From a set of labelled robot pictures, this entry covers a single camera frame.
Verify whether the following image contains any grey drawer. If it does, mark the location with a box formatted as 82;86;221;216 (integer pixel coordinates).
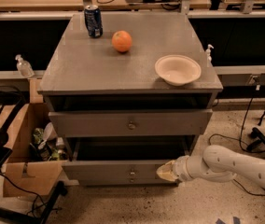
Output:
49;109;212;137
63;135;197;186

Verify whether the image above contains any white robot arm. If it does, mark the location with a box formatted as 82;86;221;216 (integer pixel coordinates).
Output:
156;145;265;189

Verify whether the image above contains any grey wooden drawer cabinet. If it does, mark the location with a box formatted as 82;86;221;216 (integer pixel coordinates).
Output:
37;12;224;187

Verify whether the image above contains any grey top drawer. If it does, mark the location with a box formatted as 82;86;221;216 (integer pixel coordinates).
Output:
49;109;212;137

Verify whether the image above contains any black floor stand leg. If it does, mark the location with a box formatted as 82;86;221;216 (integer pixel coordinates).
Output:
246;127;265;151

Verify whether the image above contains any white paper bowl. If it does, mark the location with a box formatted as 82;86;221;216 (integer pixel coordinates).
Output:
155;55;202;86

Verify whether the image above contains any small white pump bottle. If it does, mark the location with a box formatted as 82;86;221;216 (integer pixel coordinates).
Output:
205;44;214;62

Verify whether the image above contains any open cardboard box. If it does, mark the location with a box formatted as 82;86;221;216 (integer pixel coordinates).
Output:
3;104;63;197

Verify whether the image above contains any orange fruit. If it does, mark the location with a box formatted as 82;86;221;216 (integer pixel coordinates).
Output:
112;30;133;52

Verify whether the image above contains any blue soda can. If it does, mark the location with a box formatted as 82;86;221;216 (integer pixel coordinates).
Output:
84;5;103;38

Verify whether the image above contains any clear sanitizer pump bottle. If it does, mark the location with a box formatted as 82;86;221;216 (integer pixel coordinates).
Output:
15;54;35;78

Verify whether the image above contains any black floor cable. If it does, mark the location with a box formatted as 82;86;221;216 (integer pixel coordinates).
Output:
208;77;265;198

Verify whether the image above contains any black chair frame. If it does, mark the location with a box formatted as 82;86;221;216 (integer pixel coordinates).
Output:
0;85;67;224

